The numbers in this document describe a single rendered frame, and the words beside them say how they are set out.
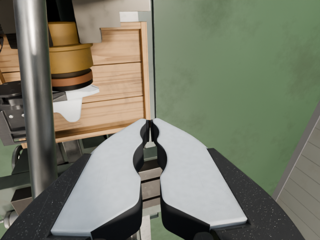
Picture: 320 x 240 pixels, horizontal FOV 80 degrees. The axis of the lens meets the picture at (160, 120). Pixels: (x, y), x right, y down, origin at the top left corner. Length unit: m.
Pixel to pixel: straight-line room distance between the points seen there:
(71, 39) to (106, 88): 0.27
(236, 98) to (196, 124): 0.46
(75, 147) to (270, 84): 1.92
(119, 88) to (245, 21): 1.43
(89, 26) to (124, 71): 0.26
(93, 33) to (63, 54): 0.05
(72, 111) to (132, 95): 0.27
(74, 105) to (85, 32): 0.11
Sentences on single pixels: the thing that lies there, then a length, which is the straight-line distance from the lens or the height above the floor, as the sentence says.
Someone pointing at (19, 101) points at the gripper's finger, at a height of 1.13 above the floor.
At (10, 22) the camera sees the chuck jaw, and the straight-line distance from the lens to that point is 0.27.
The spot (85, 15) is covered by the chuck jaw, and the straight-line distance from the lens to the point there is 0.32.
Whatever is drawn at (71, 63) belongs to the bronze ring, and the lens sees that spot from 0.31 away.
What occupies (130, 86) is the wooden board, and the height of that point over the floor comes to 0.88.
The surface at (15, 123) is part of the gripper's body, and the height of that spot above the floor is 1.11.
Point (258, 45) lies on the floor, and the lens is 1.96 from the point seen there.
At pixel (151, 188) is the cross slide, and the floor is 0.97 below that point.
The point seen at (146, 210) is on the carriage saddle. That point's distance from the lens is 0.85.
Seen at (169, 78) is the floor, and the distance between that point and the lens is 1.58.
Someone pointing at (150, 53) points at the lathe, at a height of 0.54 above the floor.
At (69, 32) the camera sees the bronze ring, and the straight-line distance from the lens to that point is 0.32.
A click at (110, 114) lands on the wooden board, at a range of 0.59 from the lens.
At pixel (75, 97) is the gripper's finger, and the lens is 0.33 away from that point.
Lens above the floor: 1.42
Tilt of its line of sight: 57 degrees down
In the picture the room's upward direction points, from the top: 146 degrees clockwise
